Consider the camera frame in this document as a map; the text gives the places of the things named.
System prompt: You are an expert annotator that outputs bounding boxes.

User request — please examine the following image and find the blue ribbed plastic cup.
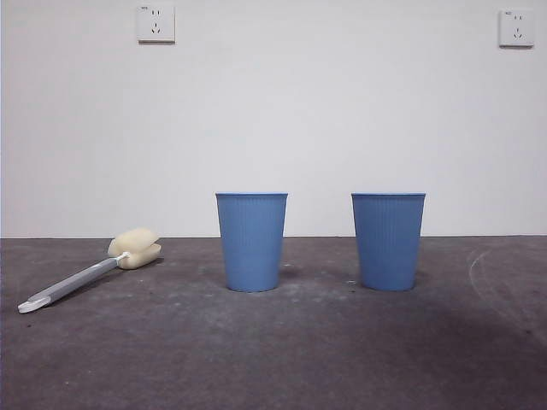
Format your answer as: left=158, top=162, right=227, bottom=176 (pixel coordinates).
left=350, top=191, right=427, bottom=293
left=215, top=191, right=290, bottom=293

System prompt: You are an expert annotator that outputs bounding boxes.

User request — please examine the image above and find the sponge cup brush grey handle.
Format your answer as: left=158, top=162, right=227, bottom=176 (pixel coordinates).
left=17, top=228, right=163, bottom=316

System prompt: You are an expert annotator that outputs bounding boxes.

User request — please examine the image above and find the white wall socket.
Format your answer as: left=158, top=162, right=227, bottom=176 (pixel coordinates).
left=497, top=9, right=536, bottom=49
left=137, top=3, right=176, bottom=44

